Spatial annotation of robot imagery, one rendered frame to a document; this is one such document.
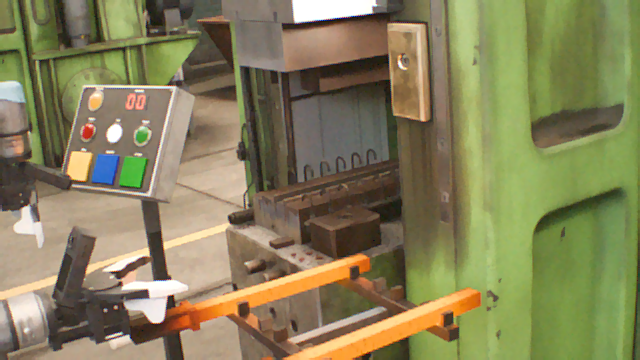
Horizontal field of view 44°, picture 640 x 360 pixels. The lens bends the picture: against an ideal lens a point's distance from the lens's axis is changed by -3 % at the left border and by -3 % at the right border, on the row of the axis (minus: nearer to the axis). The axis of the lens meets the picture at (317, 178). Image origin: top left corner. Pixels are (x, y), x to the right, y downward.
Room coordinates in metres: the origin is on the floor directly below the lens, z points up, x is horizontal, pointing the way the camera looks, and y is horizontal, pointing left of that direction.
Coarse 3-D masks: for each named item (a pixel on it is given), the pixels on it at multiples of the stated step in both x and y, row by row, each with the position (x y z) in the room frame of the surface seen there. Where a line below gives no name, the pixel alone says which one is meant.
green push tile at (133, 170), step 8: (128, 160) 1.93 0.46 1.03; (136, 160) 1.91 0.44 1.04; (144, 160) 1.90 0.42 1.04; (128, 168) 1.92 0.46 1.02; (136, 168) 1.90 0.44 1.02; (144, 168) 1.89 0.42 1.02; (120, 176) 1.92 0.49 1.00; (128, 176) 1.91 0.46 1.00; (136, 176) 1.89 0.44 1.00; (120, 184) 1.91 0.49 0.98; (128, 184) 1.89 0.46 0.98; (136, 184) 1.88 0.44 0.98
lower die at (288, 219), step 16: (336, 176) 1.78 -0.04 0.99; (384, 176) 1.73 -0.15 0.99; (272, 192) 1.69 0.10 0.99; (288, 192) 1.65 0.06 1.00; (336, 192) 1.65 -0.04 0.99; (352, 192) 1.64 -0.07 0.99; (368, 192) 1.65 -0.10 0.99; (256, 208) 1.71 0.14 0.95; (272, 208) 1.65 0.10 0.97; (288, 208) 1.59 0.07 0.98; (304, 208) 1.56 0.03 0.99; (320, 208) 1.58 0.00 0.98; (336, 208) 1.60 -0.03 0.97; (400, 208) 1.69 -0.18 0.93; (272, 224) 1.65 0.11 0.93; (288, 224) 1.59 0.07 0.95; (304, 240) 1.56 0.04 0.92
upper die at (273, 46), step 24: (240, 24) 1.70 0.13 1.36; (264, 24) 1.61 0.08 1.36; (288, 24) 1.56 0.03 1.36; (312, 24) 1.59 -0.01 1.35; (336, 24) 1.62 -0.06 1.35; (360, 24) 1.65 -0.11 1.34; (384, 24) 1.68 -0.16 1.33; (240, 48) 1.71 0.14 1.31; (264, 48) 1.62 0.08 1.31; (288, 48) 1.56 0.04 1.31; (312, 48) 1.59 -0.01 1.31; (336, 48) 1.62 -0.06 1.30; (360, 48) 1.65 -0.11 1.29; (384, 48) 1.68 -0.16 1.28
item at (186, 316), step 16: (352, 256) 1.30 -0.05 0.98; (304, 272) 1.25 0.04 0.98; (320, 272) 1.25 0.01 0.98; (336, 272) 1.26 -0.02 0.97; (256, 288) 1.20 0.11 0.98; (272, 288) 1.20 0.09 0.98; (288, 288) 1.21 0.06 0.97; (304, 288) 1.23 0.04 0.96; (208, 304) 1.15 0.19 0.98; (224, 304) 1.15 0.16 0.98; (256, 304) 1.18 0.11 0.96; (144, 320) 1.10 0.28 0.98; (176, 320) 1.12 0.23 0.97; (192, 320) 1.12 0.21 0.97; (208, 320) 1.14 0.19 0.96; (144, 336) 1.10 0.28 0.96; (160, 336) 1.10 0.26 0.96
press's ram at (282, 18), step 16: (224, 0) 1.75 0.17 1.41; (240, 0) 1.69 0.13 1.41; (256, 0) 1.63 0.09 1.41; (272, 0) 1.58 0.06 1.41; (288, 0) 1.52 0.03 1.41; (304, 0) 1.53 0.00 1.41; (320, 0) 1.54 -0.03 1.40; (336, 0) 1.56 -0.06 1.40; (352, 0) 1.58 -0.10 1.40; (368, 0) 1.60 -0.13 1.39; (224, 16) 1.76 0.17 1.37; (240, 16) 1.70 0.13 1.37; (256, 16) 1.64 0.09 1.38; (272, 16) 1.58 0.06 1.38; (288, 16) 1.53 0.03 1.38; (304, 16) 1.52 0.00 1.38; (320, 16) 1.54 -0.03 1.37; (336, 16) 1.56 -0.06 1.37
